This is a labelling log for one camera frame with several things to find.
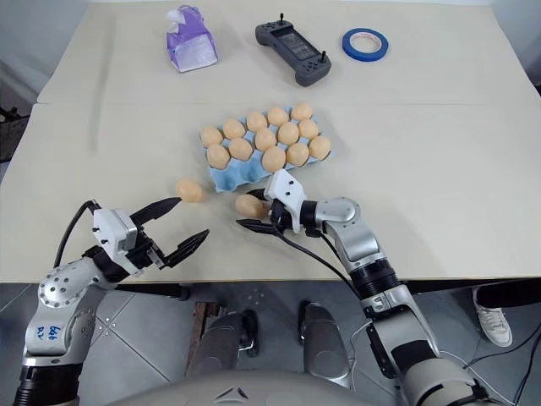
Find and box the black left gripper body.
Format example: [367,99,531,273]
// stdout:
[120,228,168,278]

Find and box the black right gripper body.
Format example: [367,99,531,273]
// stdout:
[266,197,297,233]

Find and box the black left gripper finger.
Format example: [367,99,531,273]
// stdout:
[129,196,183,232]
[161,228,210,270]

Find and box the beige egg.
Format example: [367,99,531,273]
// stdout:
[254,127,279,152]
[267,106,290,127]
[234,194,270,219]
[175,178,203,203]
[200,125,225,148]
[246,110,269,132]
[277,121,301,145]
[206,144,232,171]
[228,137,254,162]
[309,135,332,162]
[291,101,314,122]
[222,118,247,140]
[262,145,287,173]
[286,142,310,167]
[298,118,320,141]

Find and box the blue egg carton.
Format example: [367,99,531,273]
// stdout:
[199,106,333,194]

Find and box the grey left robot leg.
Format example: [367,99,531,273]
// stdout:
[194,310,260,384]

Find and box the grey robot leg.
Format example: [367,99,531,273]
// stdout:
[298,300,354,390]
[194,310,260,384]

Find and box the grey right robot leg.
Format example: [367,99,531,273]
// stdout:
[298,300,354,390]

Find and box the black handheld controller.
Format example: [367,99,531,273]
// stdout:
[254,14,332,88]

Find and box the grey robot torso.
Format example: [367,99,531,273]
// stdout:
[139,367,407,406]

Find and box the purple tissue pack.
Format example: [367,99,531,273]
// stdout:
[165,4,220,74]

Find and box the blue tape roll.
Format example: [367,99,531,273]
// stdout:
[342,28,391,61]

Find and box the white sneaker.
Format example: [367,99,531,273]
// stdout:
[472,286,514,348]

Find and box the black trouser leg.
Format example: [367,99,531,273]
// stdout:
[472,279,541,309]

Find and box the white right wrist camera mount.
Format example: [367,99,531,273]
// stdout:
[263,168,309,234]

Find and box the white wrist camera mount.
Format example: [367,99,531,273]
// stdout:
[263,168,309,234]
[91,207,139,260]

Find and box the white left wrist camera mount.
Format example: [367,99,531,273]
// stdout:
[91,207,139,260]

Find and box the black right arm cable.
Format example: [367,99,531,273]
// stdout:
[272,226,365,297]

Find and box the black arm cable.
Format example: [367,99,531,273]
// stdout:
[52,199,102,268]
[272,226,365,297]

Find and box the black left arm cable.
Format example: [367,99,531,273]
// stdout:
[52,199,102,268]

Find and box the white floor cable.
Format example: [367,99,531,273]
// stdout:
[348,319,374,384]

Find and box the black floor cable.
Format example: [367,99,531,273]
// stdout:
[439,333,541,406]

